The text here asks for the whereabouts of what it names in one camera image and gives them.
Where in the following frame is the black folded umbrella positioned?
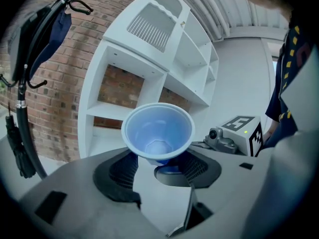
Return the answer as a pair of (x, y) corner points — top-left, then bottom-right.
(5, 115), (37, 179)

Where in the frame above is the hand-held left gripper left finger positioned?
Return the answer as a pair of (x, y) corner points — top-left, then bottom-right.
(19, 149), (165, 239)

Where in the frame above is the white desk hutch shelving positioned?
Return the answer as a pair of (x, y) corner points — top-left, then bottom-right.
(77, 0), (220, 159)

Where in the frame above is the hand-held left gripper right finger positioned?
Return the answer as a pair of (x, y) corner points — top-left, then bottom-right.
(154, 145), (269, 239)

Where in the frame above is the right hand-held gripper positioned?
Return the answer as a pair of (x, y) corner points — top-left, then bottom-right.
(190, 115), (264, 157)

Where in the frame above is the blue plastic cup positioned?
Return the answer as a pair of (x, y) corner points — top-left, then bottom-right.
(121, 103), (195, 167)

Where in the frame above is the person's right forearm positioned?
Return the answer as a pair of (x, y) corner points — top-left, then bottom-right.
(263, 119), (280, 148)

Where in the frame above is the dark shirt with yellow print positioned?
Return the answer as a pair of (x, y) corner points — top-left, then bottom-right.
(265, 8), (319, 149)

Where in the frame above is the white ceiling pipe bundle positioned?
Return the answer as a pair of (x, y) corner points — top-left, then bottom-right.
(184, 0), (231, 42)

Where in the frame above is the black coat rack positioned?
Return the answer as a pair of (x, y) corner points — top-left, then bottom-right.
(0, 0), (96, 179)

